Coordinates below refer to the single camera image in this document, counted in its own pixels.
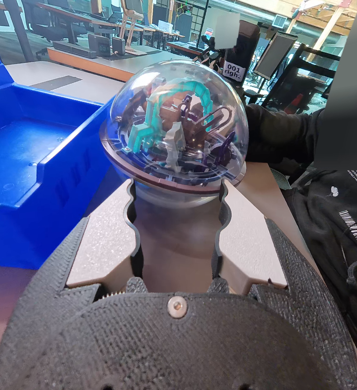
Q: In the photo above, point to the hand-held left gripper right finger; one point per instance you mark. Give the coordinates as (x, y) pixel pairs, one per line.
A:
(251, 253)

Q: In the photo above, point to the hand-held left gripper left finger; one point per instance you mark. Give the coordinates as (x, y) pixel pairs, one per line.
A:
(102, 250)

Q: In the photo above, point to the clear plastic maze ball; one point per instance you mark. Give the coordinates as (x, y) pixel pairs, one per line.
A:
(172, 122)

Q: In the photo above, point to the blue plastic bin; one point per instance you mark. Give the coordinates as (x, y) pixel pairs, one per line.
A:
(26, 164)

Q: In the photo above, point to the person's right forearm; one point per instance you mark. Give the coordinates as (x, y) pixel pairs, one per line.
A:
(288, 131)

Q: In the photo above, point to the orange traffic cone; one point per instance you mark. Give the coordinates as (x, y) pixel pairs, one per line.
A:
(297, 102)

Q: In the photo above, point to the person's black sweatshirt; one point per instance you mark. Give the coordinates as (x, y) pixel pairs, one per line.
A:
(337, 244)

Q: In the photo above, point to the white figure stand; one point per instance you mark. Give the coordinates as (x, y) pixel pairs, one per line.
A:
(130, 21)

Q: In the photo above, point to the grey desk with wooden edge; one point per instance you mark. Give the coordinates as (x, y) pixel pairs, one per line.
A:
(123, 64)

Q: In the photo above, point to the black charger block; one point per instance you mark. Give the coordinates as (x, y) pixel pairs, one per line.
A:
(102, 46)

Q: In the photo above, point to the flat black box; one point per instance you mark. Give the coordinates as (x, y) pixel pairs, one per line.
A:
(75, 50)

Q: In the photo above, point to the black strip on table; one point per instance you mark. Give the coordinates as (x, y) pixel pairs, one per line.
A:
(56, 83)

